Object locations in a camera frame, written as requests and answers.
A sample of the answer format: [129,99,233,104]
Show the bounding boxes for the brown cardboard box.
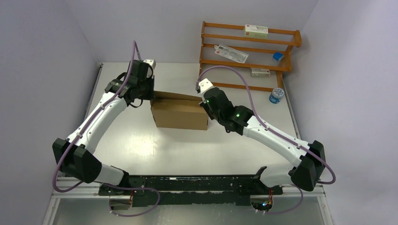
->
[150,91,208,130]

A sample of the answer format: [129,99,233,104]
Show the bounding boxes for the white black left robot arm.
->
[52,59,156,195]

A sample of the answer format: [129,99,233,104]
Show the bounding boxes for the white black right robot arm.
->
[198,86,325,194]

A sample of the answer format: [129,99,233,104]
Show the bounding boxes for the small grey-white box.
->
[251,68,271,78]

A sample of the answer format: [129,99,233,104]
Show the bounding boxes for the green white box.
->
[244,24,268,39]

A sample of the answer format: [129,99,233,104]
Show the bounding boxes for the orange wooden shelf rack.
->
[199,22,302,88]

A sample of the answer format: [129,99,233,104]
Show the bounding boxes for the flat white packet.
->
[214,45,249,63]

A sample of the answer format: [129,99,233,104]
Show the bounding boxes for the blue white round jar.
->
[268,88,285,104]

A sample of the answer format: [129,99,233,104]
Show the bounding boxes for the small blue block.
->
[273,52,284,62]

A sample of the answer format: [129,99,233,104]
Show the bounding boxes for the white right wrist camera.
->
[195,78,214,95]

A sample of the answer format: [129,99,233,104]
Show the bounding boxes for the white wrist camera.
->
[144,59,156,70]
[195,78,214,95]

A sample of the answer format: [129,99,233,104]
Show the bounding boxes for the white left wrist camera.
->
[144,59,156,70]

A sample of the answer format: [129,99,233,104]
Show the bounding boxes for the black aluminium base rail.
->
[51,173,326,207]

